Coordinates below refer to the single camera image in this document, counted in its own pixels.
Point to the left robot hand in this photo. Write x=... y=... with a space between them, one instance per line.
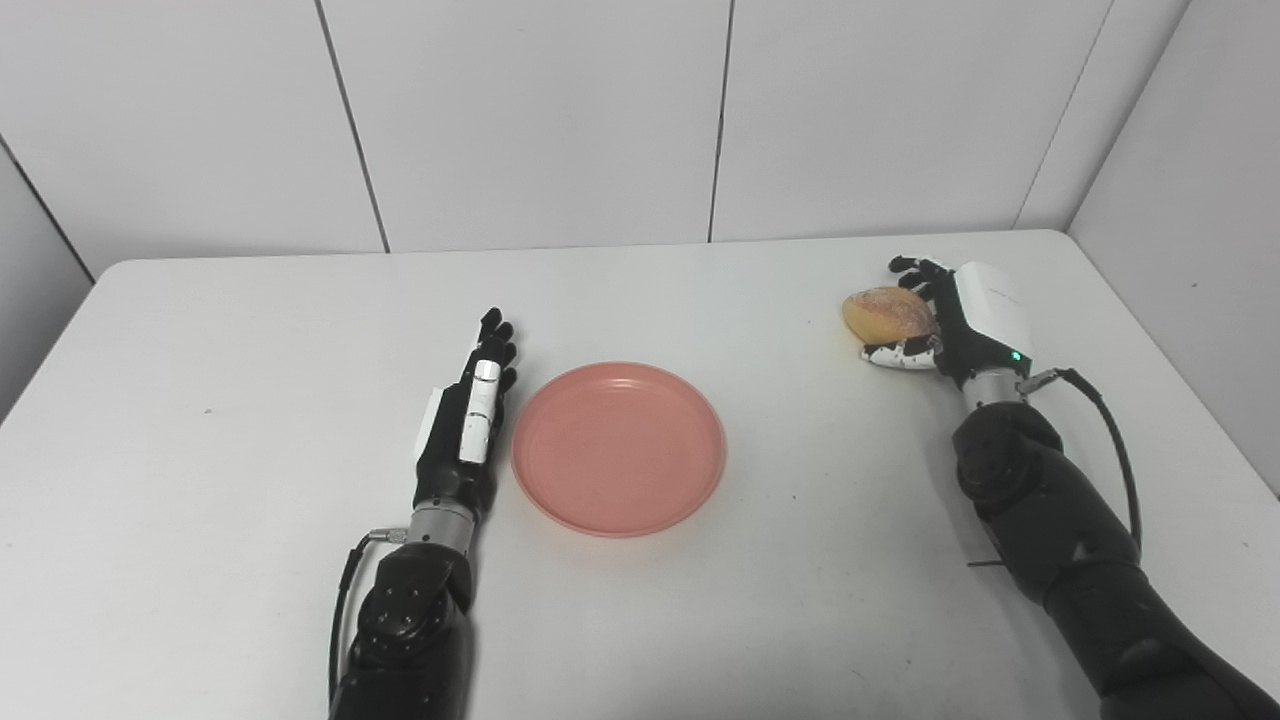
x=462 y=440

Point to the bread roll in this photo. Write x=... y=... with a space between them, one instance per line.
x=885 y=313

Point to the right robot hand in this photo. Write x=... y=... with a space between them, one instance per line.
x=975 y=320

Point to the pink plate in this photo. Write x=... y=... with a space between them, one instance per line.
x=619 y=448

